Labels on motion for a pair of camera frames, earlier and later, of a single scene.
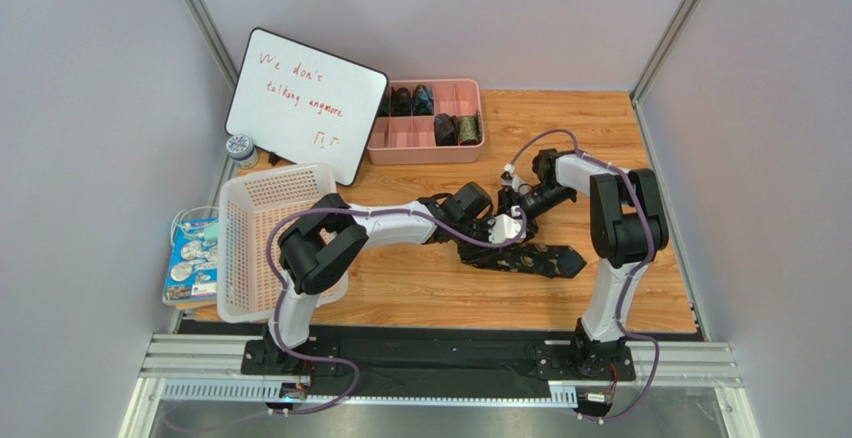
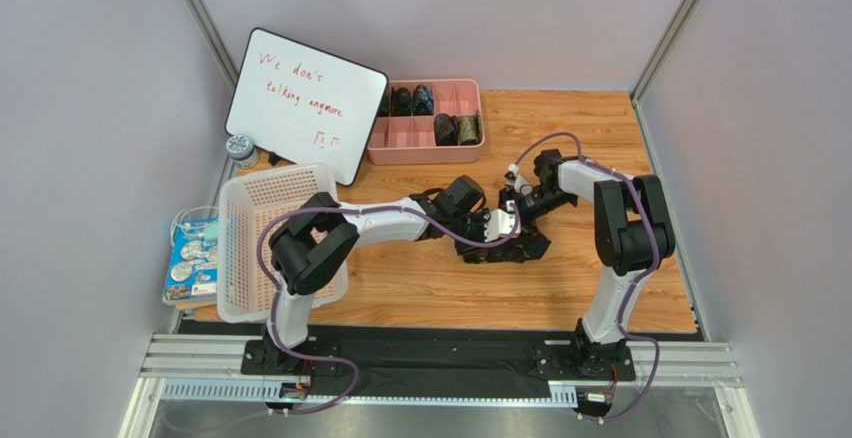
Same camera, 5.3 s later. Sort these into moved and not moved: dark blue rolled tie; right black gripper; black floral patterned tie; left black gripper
Moved: black floral patterned tie
Not moved: right black gripper; dark blue rolled tie; left black gripper
